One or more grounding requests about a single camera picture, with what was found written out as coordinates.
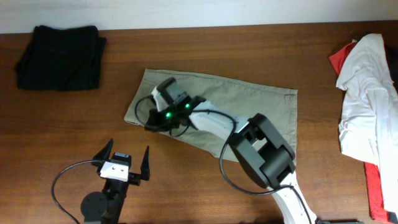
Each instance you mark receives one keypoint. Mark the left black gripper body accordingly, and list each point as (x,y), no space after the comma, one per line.
(133,177)

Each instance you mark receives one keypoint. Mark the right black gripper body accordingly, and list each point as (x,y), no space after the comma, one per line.
(160,121)

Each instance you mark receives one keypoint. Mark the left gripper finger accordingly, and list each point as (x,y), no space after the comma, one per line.
(145,168)
(104,154)

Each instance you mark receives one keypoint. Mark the khaki shorts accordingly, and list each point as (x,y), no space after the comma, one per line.
(235,96)

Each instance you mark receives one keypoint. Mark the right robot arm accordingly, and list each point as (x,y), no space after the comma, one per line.
(263,153)

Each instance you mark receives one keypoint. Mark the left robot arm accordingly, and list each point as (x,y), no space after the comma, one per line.
(106,206)

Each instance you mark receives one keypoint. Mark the folded black garment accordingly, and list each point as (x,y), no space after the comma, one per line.
(61,59)

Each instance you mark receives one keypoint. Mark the white shirt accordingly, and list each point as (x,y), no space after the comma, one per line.
(368,127)

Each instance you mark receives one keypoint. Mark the red garment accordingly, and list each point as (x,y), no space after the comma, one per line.
(373,180)

